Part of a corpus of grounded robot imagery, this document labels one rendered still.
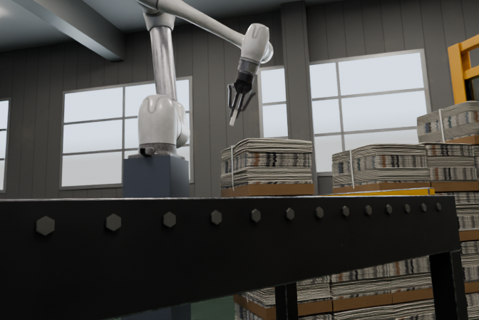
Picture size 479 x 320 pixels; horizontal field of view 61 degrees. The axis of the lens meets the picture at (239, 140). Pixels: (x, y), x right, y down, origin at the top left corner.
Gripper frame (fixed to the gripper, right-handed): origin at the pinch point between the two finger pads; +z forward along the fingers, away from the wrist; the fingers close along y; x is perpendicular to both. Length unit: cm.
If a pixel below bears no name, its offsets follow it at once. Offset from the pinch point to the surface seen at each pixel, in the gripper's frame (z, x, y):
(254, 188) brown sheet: 21.6, 27.5, -12.2
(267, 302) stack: 59, 40, -27
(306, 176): 13.0, 20.0, -33.4
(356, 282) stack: 49, 30, -64
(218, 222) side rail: 0, 131, 14
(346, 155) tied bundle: 4, -14, -62
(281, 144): 3.2, 18.4, -19.8
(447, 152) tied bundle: -12, -2, -104
